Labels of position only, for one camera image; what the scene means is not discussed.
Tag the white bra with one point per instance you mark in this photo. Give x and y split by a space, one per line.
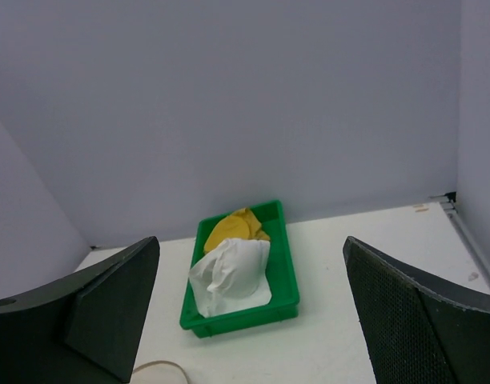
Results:
231 278

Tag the green plastic tray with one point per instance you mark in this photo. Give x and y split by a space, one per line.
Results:
280 273

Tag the yellow bra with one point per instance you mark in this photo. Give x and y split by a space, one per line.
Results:
241 224

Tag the white mesh laundry bag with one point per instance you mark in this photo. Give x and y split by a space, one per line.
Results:
159 372

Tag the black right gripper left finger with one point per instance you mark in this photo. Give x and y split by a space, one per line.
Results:
83 328

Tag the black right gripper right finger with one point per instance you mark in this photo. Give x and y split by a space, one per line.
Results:
418 327

